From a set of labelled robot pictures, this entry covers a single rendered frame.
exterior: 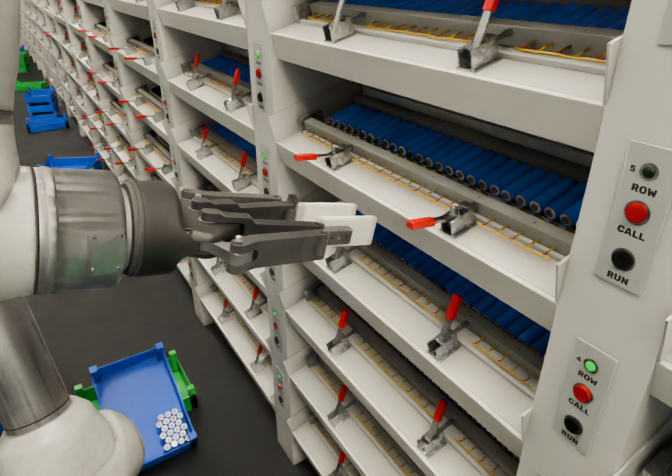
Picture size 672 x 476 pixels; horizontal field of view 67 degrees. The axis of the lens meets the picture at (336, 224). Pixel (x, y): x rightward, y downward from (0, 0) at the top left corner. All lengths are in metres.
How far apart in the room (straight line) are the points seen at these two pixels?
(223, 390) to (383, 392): 0.86
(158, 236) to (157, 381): 1.27
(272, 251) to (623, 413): 0.35
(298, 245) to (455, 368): 0.36
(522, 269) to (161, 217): 0.37
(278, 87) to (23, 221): 0.65
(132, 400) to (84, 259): 1.27
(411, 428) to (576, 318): 0.44
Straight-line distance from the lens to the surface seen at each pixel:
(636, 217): 0.46
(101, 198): 0.38
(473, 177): 0.69
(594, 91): 0.49
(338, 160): 0.81
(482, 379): 0.71
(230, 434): 1.59
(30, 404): 0.97
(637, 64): 0.45
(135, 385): 1.64
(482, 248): 0.60
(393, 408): 0.92
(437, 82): 0.59
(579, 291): 0.52
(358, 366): 0.98
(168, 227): 0.39
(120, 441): 1.02
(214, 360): 1.82
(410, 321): 0.78
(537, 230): 0.59
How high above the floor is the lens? 1.19
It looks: 27 degrees down
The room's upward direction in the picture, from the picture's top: straight up
